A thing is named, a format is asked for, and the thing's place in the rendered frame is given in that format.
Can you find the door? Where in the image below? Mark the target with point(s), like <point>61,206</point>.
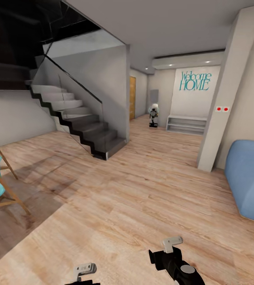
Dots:
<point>132,98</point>

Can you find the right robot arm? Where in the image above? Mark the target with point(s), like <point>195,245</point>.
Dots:
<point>170,259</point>

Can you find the stairs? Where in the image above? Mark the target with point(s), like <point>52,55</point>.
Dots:
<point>31,33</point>

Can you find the standing mirror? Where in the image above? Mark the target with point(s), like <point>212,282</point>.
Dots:
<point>153,109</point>

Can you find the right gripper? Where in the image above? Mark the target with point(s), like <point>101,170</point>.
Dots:
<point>162,260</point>

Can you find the sofa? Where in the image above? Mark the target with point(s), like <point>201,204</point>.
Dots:
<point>239,171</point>

